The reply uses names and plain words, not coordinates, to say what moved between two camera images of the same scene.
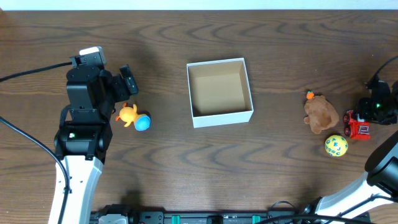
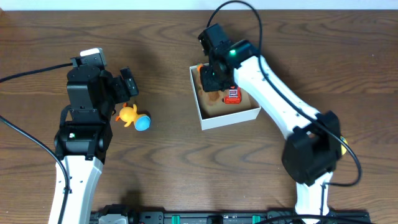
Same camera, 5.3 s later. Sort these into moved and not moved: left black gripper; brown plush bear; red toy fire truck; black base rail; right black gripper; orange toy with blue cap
Moved: red toy fire truck; right black gripper; brown plush bear
Not moved: left black gripper; black base rail; orange toy with blue cap
